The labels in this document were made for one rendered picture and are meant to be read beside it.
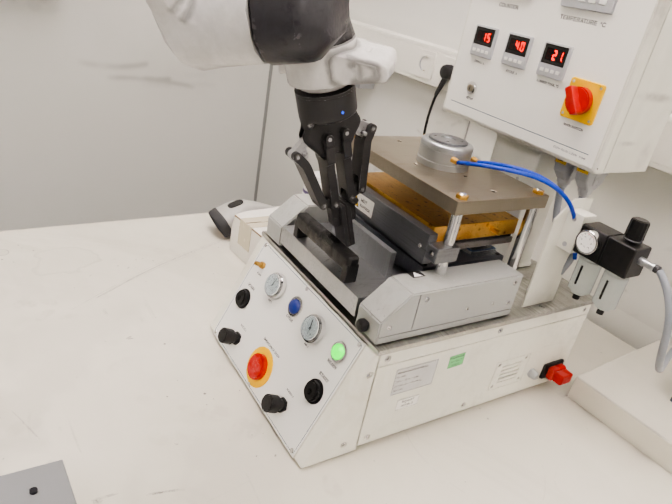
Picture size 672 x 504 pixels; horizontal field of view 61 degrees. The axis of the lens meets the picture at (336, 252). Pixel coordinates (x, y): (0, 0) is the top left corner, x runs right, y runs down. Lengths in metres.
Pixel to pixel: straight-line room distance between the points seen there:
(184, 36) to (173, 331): 0.55
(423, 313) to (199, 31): 0.43
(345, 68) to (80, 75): 1.57
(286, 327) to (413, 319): 0.21
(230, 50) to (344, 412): 0.46
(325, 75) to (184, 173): 1.74
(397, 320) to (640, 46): 0.46
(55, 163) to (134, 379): 1.41
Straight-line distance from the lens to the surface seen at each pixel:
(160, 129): 2.28
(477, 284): 0.79
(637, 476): 1.02
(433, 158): 0.84
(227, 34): 0.59
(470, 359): 0.87
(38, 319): 1.06
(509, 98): 0.97
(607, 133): 0.87
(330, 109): 0.69
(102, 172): 2.27
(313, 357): 0.80
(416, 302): 0.73
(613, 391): 1.09
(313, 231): 0.82
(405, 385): 0.80
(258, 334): 0.90
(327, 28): 0.58
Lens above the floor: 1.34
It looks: 26 degrees down
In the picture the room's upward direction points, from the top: 11 degrees clockwise
